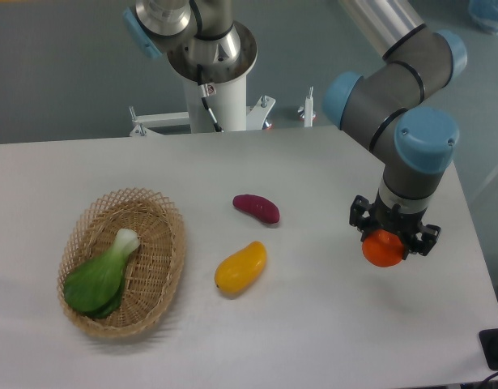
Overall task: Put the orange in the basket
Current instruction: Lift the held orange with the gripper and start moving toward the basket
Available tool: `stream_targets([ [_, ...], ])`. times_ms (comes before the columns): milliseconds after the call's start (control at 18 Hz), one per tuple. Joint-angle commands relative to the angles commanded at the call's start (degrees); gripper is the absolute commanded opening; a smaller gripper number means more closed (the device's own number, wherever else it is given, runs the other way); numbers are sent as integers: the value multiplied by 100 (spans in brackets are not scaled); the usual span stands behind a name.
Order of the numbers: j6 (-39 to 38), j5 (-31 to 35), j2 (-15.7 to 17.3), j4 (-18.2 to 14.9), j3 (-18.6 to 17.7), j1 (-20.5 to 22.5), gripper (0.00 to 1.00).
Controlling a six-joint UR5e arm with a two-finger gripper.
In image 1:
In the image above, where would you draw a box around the yellow mango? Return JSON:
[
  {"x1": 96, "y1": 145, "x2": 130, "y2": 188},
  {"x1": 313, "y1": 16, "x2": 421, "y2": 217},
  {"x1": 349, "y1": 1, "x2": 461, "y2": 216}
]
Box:
[{"x1": 214, "y1": 241, "x2": 267, "y2": 295}]

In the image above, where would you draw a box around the woven wicker basket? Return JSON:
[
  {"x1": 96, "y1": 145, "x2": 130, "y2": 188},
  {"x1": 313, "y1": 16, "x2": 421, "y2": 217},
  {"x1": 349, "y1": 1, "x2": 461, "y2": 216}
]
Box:
[{"x1": 57, "y1": 188, "x2": 186, "y2": 338}]

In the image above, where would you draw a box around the green bok choy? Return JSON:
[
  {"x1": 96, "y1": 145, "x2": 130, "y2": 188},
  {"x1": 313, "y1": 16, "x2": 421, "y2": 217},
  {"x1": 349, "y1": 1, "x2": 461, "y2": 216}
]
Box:
[{"x1": 63, "y1": 229, "x2": 140, "y2": 318}]

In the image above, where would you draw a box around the blue plastic object top right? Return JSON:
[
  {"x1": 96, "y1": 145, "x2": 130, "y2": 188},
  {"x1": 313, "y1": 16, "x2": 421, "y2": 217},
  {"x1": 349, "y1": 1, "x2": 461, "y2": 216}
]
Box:
[{"x1": 468, "y1": 0, "x2": 498, "y2": 36}]

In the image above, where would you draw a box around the black device at table edge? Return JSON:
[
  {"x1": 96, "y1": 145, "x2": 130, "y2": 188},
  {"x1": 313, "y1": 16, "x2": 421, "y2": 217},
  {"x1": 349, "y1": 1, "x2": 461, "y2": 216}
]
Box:
[{"x1": 479, "y1": 328, "x2": 498, "y2": 370}]

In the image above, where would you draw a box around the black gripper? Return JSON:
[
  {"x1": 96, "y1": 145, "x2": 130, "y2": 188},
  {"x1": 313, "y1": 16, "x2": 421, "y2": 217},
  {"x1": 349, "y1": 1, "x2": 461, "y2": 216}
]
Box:
[{"x1": 349, "y1": 190, "x2": 441, "y2": 260}]

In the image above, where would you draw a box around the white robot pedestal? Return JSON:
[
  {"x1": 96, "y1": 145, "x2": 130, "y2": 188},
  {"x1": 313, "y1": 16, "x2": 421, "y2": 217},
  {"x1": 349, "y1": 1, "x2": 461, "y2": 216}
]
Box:
[{"x1": 129, "y1": 22, "x2": 276, "y2": 136}]

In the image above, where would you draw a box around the black cable on pedestal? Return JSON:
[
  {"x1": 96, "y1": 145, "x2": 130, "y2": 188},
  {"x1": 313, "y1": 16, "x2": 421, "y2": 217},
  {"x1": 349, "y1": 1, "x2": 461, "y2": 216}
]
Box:
[{"x1": 195, "y1": 63, "x2": 225, "y2": 133}]

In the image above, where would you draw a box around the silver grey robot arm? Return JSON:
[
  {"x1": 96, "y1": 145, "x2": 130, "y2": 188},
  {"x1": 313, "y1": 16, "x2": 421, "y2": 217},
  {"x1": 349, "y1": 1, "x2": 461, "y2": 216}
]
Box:
[{"x1": 123, "y1": 1, "x2": 467, "y2": 267}]

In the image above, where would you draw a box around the orange fruit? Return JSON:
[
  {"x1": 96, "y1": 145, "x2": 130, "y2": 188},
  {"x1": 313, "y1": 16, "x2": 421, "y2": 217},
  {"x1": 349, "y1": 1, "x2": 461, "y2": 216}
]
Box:
[{"x1": 362, "y1": 229, "x2": 404, "y2": 267}]

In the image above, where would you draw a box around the purple sweet potato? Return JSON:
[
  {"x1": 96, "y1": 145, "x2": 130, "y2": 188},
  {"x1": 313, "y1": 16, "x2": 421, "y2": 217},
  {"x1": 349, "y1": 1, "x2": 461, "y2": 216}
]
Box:
[{"x1": 232, "y1": 194, "x2": 280, "y2": 224}]

